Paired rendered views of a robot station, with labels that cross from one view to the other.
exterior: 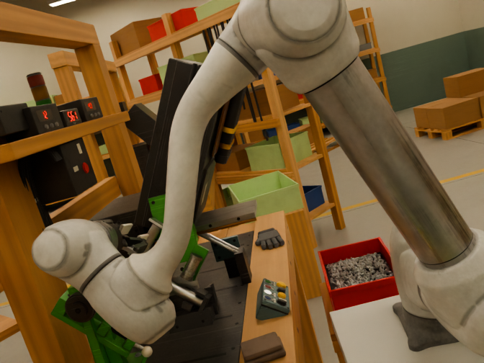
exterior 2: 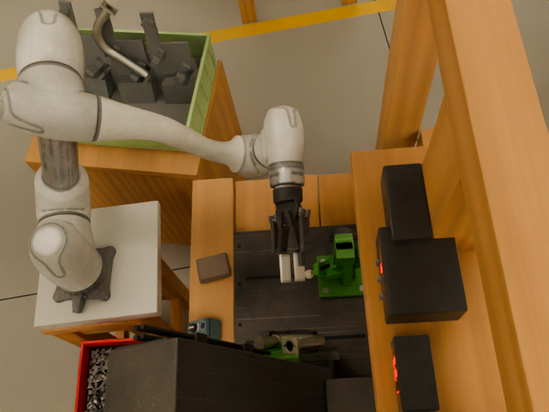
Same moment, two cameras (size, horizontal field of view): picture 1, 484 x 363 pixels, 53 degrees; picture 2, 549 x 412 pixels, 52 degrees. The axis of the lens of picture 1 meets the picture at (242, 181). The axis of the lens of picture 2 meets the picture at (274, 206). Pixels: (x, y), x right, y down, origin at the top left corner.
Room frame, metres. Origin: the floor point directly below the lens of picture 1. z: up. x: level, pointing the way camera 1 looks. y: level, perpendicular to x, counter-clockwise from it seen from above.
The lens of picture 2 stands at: (1.66, 0.32, 2.55)
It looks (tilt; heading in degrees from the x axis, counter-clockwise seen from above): 65 degrees down; 183
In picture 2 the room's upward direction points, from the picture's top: 13 degrees counter-clockwise
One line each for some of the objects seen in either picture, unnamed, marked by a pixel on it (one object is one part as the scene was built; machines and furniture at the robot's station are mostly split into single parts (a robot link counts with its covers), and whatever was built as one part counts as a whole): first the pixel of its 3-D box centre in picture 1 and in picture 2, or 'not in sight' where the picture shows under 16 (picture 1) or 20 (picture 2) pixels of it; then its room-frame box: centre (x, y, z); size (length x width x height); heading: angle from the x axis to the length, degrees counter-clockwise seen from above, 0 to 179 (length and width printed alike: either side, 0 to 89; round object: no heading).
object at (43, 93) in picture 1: (40, 93); not in sight; (1.68, 0.57, 1.67); 0.05 x 0.05 x 0.05
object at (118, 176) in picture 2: not in sight; (154, 158); (0.32, -0.23, 0.39); 0.68 x 0.52 x 0.79; 73
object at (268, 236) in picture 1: (267, 239); not in sight; (1.85, -0.04, 0.91); 0.20 x 0.11 x 0.03; 3
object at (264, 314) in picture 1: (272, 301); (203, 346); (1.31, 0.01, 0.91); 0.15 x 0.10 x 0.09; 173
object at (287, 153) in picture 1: (210, 123); not in sight; (4.97, 0.14, 1.19); 2.30 x 0.55 x 2.39; 40
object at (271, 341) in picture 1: (262, 348); (212, 266); (1.07, 0.06, 0.91); 0.10 x 0.08 x 0.03; 94
